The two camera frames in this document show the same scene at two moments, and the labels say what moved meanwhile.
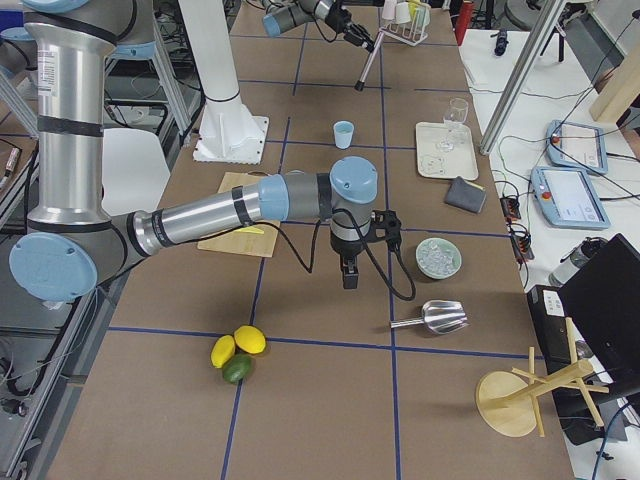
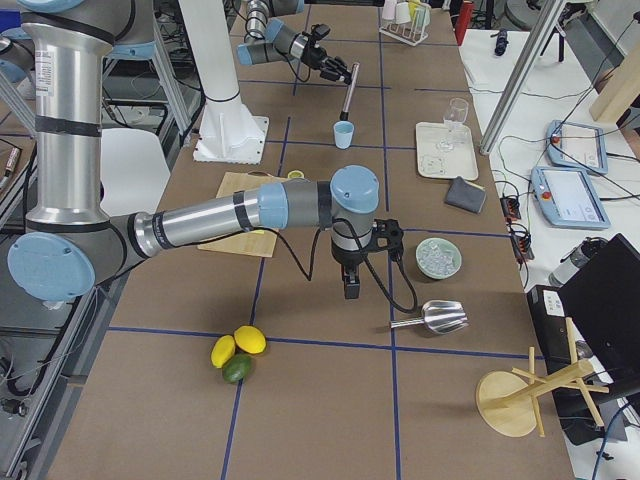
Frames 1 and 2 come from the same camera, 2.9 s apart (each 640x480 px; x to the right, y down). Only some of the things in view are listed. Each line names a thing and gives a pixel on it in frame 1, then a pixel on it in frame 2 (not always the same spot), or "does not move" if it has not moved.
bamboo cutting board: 240,242 does not move
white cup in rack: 402,13 does not move
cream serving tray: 446,150 does not move
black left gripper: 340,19 to 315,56
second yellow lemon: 222,349 does not move
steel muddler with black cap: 360,83 to 345,110
